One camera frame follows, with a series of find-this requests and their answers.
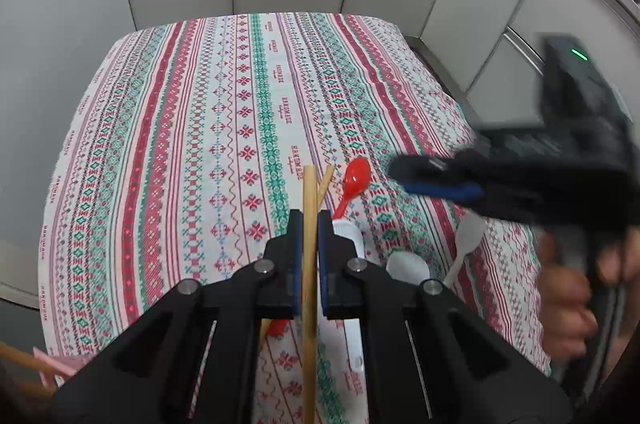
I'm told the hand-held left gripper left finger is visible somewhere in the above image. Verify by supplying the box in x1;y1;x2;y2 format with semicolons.
47;210;306;424

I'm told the white textured rice paddle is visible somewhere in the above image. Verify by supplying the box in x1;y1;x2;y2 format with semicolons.
332;219;367;372

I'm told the red plastic spoon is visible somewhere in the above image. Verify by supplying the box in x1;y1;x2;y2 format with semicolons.
265;156;372;340

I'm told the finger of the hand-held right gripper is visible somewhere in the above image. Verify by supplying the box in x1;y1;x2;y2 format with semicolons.
389;149;484;186
401;183;487;206

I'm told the striped patterned tablecloth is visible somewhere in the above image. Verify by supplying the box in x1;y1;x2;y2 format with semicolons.
42;11;553;424

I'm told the white soup spoon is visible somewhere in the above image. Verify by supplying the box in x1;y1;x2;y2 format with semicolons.
386;250;432;286

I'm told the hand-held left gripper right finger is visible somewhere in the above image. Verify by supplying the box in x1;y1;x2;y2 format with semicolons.
317;211;576;424

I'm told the person's right hand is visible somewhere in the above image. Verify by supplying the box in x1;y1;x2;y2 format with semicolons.
537;229;640;359

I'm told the pink perforated utensil holder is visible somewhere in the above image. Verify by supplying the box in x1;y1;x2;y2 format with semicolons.
31;345;98;387

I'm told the white long-handled plastic spoon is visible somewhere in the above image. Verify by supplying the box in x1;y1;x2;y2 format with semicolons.
442;210;488;290

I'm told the light wooden chopstick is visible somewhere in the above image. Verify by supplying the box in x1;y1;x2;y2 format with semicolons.
301;165;320;424
316;164;336;210

